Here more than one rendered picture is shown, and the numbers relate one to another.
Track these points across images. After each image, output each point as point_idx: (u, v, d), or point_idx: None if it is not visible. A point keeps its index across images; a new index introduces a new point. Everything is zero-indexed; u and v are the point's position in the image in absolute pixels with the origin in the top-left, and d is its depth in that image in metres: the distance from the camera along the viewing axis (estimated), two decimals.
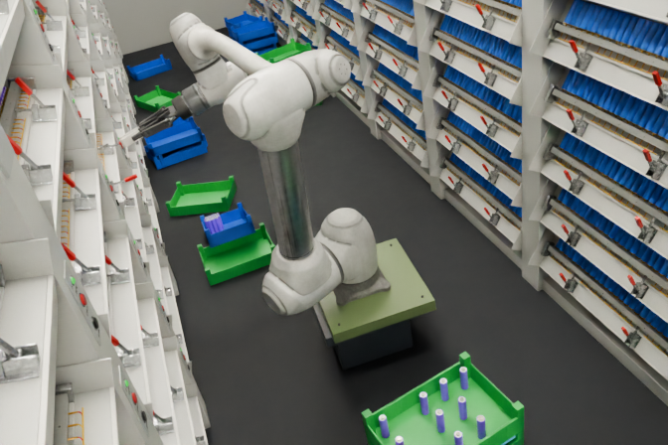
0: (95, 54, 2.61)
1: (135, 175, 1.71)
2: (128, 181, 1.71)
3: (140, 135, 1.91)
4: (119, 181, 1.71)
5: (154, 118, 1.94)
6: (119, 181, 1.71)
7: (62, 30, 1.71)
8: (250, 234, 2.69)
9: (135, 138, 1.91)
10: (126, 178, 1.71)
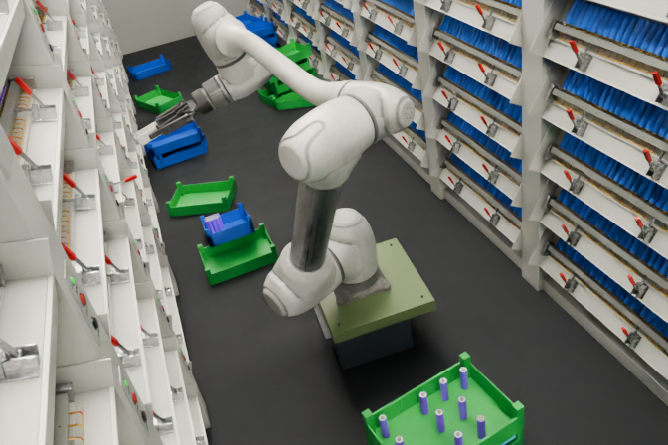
0: (95, 54, 2.61)
1: (135, 175, 1.71)
2: (128, 181, 1.71)
3: (158, 133, 1.76)
4: (119, 181, 1.71)
5: (172, 113, 1.79)
6: (119, 181, 1.71)
7: (62, 30, 1.71)
8: (250, 234, 2.69)
9: (152, 136, 1.76)
10: (126, 178, 1.71)
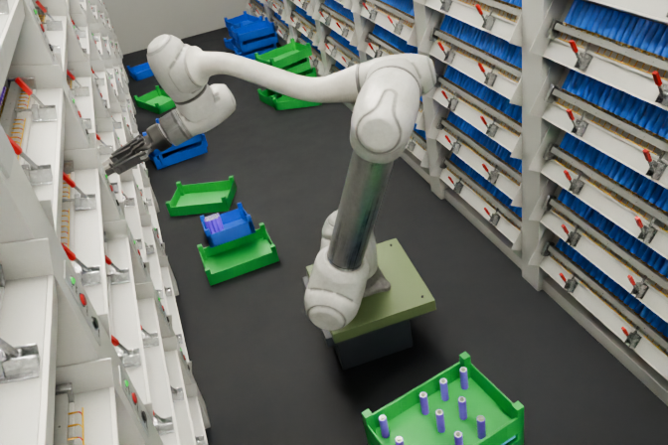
0: (95, 54, 2.61)
1: None
2: None
3: (111, 171, 1.65)
4: None
5: (127, 149, 1.69)
6: None
7: (62, 30, 1.71)
8: (250, 234, 2.69)
9: (105, 175, 1.65)
10: None
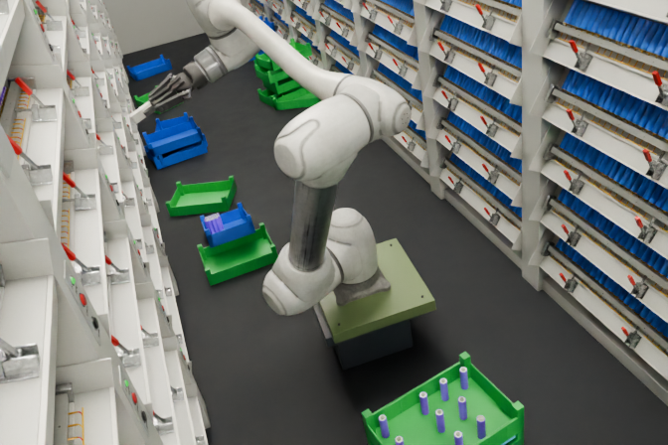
0: (95, 54, 2.61)
1: None
2: None
3: (153, 109, 1.71)
4: None
5: (166, 89, 1.72)
6: None
7: (62, 30, 1.71)
8: (250, 234, 2.69)
9: (148, 113, 1.71)
10: None
